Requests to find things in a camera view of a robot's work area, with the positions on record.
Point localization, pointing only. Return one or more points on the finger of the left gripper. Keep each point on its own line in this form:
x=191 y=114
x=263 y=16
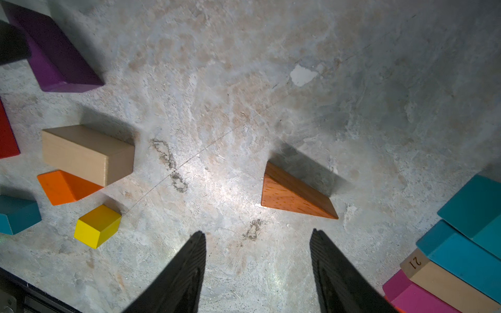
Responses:
x=14 y=46

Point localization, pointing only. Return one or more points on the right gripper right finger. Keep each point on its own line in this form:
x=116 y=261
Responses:
x=340 y=287

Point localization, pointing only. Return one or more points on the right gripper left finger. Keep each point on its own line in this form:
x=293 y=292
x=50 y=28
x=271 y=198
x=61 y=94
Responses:
x=178 y=286

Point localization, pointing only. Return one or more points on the purple triangle block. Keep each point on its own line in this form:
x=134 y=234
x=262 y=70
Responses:
x=57 y=65

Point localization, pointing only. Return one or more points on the magenta long block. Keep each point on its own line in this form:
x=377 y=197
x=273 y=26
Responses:
x=409 y=297

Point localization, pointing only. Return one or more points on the red rectangular block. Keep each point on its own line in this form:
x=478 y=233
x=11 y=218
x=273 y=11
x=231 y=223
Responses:
x=8 y=144

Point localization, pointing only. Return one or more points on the teal long block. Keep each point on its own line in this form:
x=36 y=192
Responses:
x=454 y=252

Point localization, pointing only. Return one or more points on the orange triangle block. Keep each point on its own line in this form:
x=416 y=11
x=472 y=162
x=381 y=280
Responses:
x=285 y=192

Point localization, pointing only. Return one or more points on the natural wood long block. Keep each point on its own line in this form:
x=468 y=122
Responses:
x=445 y=286

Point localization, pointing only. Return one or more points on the teal triangle block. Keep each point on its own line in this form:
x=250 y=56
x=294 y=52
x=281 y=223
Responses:
x=474 y=211

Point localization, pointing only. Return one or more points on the orange rectangular block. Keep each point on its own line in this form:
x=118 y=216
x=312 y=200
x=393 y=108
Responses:
x=395 y=307

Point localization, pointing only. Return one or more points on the yellow cube block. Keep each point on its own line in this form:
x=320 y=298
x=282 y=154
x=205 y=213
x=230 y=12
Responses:
x=97 y=226

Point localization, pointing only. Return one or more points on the orange cube block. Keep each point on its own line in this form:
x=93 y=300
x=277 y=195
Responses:
x=62 y=187

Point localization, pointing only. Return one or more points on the teal small block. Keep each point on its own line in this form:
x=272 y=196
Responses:
x=18 y=214

